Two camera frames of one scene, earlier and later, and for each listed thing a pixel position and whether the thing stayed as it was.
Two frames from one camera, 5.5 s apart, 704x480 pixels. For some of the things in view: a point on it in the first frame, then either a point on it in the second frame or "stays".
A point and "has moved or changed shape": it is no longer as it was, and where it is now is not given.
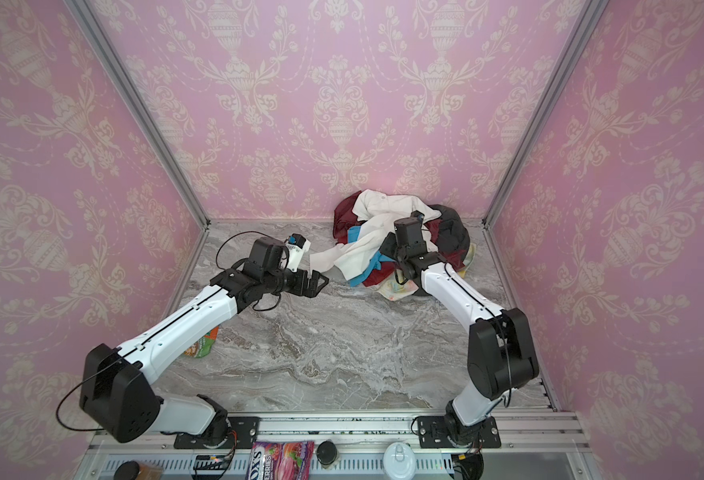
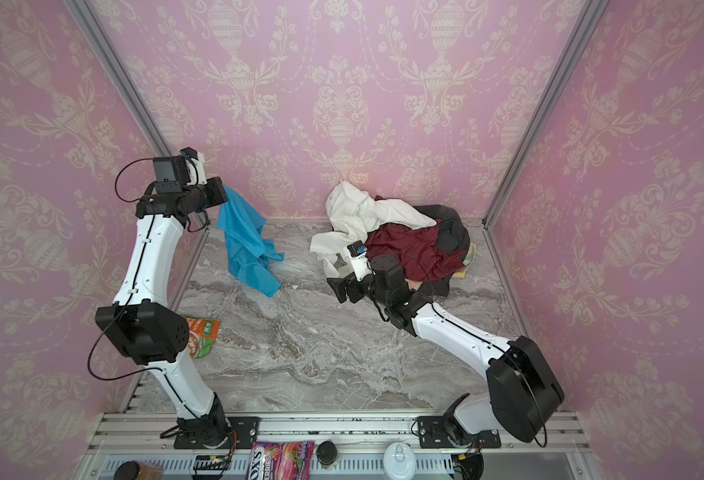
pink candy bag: x=282 y=460 stays
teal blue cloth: x=380 y=258 has moved or changed shape
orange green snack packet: x=202 y=348 stays
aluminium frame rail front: x=535 y=447 stays
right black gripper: x=392 y=245 -> x=352 y=288
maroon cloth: x=344 y=218 has moved or changed shape
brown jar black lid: x=133 y=470 stays
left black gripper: x=313 y=289 -> x=215 y=190
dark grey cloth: x=452 y=234 stays
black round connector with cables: x=467 y=466 stays
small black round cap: x=326 y=452 stays
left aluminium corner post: x=126 y=78 stays
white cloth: x=381 y=210 has moved or changed shape
